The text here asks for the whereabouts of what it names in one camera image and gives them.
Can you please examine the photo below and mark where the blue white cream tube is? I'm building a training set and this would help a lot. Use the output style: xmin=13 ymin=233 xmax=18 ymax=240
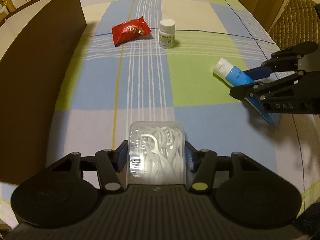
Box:
xmin=211 ymin=58 xmax=281 ymax=129

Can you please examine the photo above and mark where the clear dental floss box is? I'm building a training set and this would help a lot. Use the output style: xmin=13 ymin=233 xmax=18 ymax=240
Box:
xmin=127 ymin=121 xmax=186 ymax=185

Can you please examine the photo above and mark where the quilted brown chair back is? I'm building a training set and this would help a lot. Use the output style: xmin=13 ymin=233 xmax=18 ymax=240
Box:
xmin=268 ymin=0 xmax=319 ymax=49

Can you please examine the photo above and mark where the small white pill bottle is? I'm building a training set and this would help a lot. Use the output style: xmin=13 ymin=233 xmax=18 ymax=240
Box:
xmin=158 ymin=18 xmax=176 ymax=49

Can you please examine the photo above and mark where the checkered tablecloth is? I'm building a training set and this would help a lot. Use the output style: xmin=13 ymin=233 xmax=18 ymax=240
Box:
xmin=0 ymin=0 xmax=320 ymax=228

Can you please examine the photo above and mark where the red snack packet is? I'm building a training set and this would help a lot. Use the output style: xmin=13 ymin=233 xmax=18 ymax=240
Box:
xmin=111 ymin=17 xmax=151 ymax=46

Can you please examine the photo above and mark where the large brown cardboard box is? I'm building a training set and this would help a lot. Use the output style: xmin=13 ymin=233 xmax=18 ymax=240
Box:
xmin=1 ymin=0 xmax=87 ymax=184

